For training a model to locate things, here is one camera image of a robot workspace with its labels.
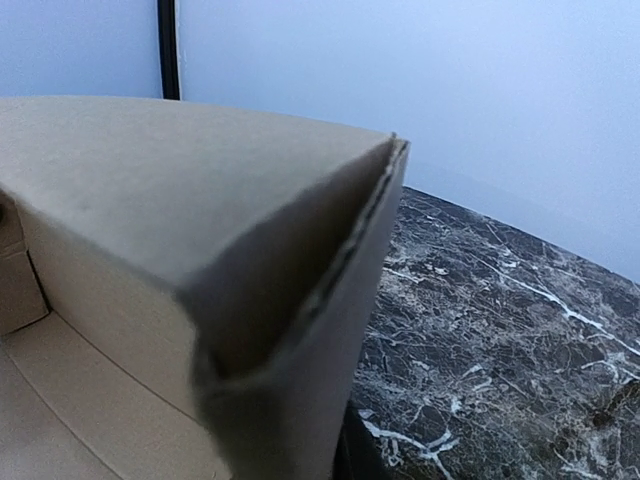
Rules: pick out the brown cardboard box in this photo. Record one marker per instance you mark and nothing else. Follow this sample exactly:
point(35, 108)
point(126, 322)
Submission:
point(185, 288)

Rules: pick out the left black frame post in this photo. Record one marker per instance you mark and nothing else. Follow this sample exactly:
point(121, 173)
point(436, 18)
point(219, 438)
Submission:
point(168, 49)

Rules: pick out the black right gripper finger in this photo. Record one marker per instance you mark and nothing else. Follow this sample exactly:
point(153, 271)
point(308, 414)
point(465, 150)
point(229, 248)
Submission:
point(356, 455)

